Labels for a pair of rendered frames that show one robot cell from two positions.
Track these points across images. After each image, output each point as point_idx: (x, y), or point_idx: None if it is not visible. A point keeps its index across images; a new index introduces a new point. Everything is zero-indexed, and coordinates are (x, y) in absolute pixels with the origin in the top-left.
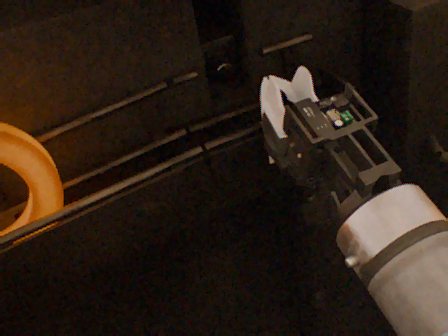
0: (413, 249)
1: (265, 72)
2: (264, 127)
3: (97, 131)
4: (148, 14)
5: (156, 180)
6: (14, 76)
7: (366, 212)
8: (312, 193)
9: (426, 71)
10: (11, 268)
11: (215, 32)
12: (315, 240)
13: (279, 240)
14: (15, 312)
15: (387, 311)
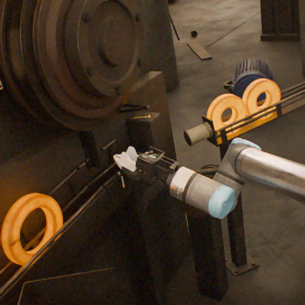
0: (194, 180)
1: (103, 158)
2: (124, 170)
3: (56, 195)
4: (67, 143)
5: (93, 202)
6: (30, 177)
7: (177, 176)
8: (137, 198)
9: (158, 142)
10: (55, 252)
11: None
12: (142, 219)
13: (119, 234)
14: None
15: (194, 201)
